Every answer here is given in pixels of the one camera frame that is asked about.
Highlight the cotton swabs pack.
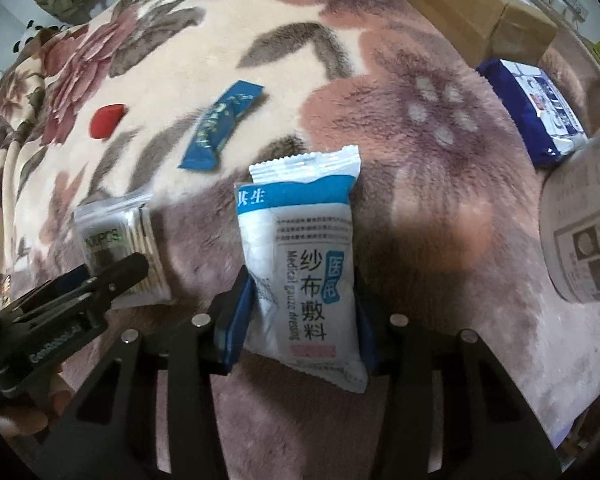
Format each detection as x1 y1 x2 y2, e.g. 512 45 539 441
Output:
74 194 173 308

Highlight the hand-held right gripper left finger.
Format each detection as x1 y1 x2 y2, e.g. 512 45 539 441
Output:
35 265 256 480

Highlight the printed grey paper sheet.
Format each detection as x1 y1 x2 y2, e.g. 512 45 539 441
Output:
539 112 600 305

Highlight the white power strip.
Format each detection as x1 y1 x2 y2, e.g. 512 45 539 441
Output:
555 0 590 18

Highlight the white blue gauze packet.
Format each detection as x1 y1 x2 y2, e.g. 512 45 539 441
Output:
235 145 370 393

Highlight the floral fleece blanket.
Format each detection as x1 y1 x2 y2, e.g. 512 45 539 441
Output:
0 0 600 480

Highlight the large cardboard box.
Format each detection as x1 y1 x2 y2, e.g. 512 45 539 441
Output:
397 0 511 63

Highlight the red soft pad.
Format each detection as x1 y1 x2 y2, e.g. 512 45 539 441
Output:
90 103 129 139

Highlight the blue tissue pack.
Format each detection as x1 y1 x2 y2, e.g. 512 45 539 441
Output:
476 58 588 168

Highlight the small cardboard box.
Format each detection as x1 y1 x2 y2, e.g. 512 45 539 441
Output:
490 0 558 65

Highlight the person's left hand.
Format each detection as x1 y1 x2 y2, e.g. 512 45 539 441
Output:
0 362 77 438

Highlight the blue sachet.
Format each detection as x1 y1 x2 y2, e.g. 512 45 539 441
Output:
180 80 267 173

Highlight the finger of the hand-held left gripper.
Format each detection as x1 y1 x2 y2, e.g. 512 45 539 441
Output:
55 252 150 313
0 264 95 318

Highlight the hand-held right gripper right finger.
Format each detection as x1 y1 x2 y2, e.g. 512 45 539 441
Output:
352 280 562 480

